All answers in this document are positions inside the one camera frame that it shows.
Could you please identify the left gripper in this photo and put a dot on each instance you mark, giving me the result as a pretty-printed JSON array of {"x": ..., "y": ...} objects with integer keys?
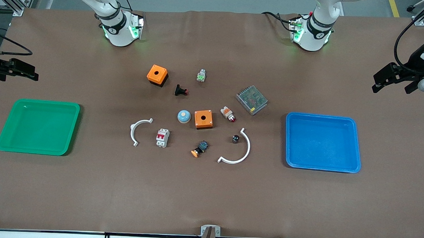
[{"x": 413, "y": 65}]

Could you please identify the white red circuit breaker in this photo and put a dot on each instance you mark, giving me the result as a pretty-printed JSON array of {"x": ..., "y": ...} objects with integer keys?
[{"x": 162, "y": 137}]

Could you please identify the black cylindrical capacitor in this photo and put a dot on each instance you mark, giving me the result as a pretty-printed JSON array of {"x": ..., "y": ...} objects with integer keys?
[{"x": 235, "y": 139}]

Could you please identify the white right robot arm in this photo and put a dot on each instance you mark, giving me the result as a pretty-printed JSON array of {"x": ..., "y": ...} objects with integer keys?
[{"x": 116, "y": 31}]

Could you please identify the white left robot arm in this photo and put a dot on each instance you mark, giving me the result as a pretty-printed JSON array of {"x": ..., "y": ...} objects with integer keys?
[{"x": 311, "y": 38}]

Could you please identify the green plastic tray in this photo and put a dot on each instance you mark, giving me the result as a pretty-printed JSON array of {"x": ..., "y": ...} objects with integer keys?
[{"x": 39, "y": 127}]

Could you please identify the blue plastic tray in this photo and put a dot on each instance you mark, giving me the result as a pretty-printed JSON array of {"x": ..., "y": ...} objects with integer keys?
[{"x": 320, "y": 144}]

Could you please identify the orange button box black base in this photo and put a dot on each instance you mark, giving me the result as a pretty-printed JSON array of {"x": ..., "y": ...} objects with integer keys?
[{"x": 156, "y": 74}]

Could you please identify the metal mesh power supply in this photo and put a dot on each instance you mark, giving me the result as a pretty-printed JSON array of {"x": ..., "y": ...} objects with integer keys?
[{"x": 251, "y": 100}]

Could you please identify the black red push button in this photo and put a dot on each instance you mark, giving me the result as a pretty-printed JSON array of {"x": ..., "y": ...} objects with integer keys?
[{"x": 180, "y": 90}]

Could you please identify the red orange indicator lamp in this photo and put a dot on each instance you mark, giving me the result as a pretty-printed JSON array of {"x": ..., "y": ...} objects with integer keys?
[{"x": 227, "y": 113}]

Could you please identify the blue dome buzzer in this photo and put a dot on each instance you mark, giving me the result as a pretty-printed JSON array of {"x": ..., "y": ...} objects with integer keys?
[{"x": 184, "y": 117}]

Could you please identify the all orange button box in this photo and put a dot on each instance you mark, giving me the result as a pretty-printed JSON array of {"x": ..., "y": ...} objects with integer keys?
[{"x": 203, "y": 119}]

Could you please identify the yellow blue push button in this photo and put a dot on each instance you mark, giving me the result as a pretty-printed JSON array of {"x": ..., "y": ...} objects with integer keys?
[{"x": 201, "y": 147}]

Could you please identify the brown table mat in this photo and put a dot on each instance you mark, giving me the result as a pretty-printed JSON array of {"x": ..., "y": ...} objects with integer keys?
[{"x": 209, "y": 193}]

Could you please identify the small white arc bracket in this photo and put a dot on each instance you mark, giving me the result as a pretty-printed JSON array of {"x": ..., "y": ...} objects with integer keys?
[{"x": 132, "y": 130}]

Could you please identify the large white arc bracket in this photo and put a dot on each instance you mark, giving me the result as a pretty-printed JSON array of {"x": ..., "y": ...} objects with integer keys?
[{"x": 248, "y": 145}]

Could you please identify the green white push button switch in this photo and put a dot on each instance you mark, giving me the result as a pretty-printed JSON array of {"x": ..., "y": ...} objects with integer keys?
[{"x": 200, "y": 76}]

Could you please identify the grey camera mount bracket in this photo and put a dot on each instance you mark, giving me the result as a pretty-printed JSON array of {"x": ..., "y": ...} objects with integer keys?
[{"x": 210, "y": 231}]

